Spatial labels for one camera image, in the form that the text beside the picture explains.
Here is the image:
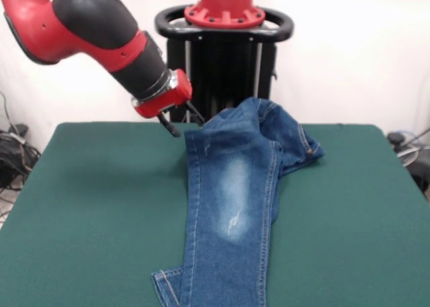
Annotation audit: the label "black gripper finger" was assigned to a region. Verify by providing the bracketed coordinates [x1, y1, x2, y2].
[185, 99, 206, 126]
[157, 112, 181, 139]

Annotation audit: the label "dark grey stand base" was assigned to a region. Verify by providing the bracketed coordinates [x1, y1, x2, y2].
[408, 154, 430, 200]

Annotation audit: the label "black cable tangle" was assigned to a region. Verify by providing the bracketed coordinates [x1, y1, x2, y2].
[0, 91, 43, 220]

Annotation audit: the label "black power adapter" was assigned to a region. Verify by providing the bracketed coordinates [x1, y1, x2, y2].
[9, 123, 30, 137]

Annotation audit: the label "dark green table cloth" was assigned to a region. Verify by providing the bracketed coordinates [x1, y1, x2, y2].
[0, 121, 430, 307]

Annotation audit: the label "blue denim jeans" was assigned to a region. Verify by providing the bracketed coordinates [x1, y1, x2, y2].
[150, 97, 326, 307]

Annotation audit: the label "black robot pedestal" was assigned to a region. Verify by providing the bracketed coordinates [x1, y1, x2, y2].
[155, 5, 295, 124]

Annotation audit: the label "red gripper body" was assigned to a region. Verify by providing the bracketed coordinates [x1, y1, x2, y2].
[130, 68, 194, 119]

